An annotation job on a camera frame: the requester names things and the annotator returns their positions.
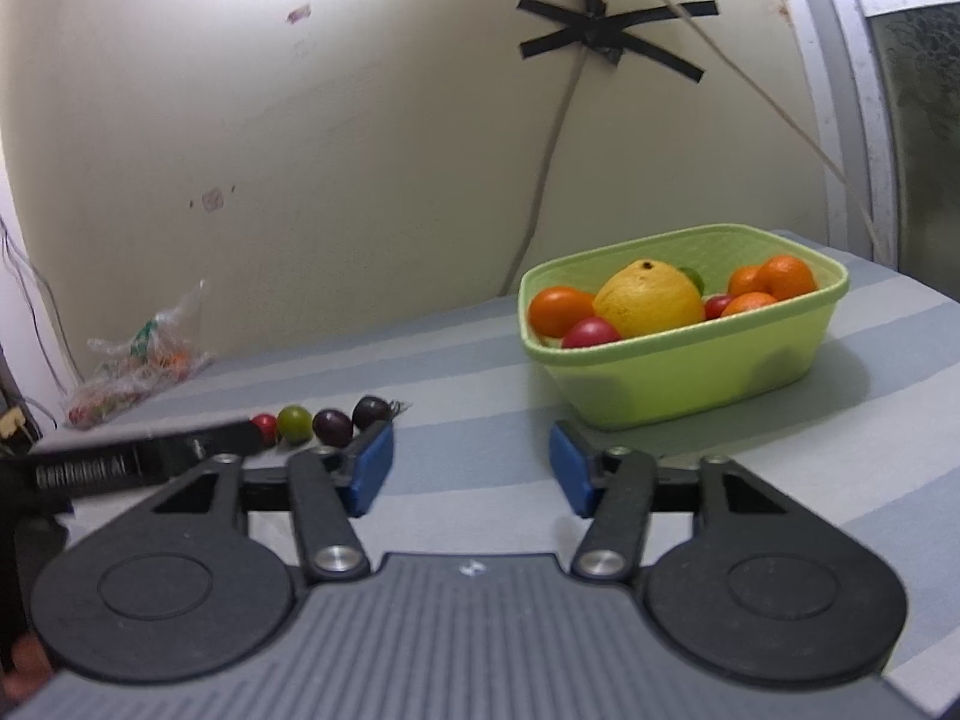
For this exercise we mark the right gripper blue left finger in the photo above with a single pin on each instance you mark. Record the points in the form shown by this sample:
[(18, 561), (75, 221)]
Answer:
[(328, 489)]

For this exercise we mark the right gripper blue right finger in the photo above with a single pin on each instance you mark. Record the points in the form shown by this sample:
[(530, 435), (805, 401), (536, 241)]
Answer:
[(614, 489)]

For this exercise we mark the dark purple tomato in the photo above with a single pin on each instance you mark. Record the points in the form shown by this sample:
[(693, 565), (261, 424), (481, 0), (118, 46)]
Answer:
[(333, 428), (370, 409)]

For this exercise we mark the green tomato back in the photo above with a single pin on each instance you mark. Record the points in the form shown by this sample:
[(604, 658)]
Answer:
[(295, 424)]

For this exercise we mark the green tomato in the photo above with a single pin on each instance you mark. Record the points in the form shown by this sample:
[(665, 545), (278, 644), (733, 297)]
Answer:
[(695, 278), (295, 424)]

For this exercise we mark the red cherry tomato back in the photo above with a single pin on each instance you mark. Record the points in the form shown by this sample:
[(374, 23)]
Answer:
[(268, 428)]

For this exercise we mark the green plastic basket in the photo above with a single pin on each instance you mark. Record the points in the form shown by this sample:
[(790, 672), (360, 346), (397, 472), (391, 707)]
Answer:
[(693, 369)]

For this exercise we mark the small orange tangerine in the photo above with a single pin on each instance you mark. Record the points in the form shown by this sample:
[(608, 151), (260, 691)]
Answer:
[(554, 311)]

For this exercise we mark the large yellow citrus fruit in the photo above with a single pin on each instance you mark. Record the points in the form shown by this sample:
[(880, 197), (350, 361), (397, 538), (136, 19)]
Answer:
[(649, 297)]

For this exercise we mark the green tomato front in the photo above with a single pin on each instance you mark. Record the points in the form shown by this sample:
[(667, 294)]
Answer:
[(695, 278)]

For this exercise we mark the clear plastic snack bag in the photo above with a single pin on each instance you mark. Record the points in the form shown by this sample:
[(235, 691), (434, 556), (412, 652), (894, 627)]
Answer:
[(162, 354)]

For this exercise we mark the black tape cross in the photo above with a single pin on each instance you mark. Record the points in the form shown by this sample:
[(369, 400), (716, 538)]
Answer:
[(606, 35)]

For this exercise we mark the frosted glass door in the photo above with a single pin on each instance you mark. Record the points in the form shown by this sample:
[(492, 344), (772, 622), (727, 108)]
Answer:
[(883, 75)]

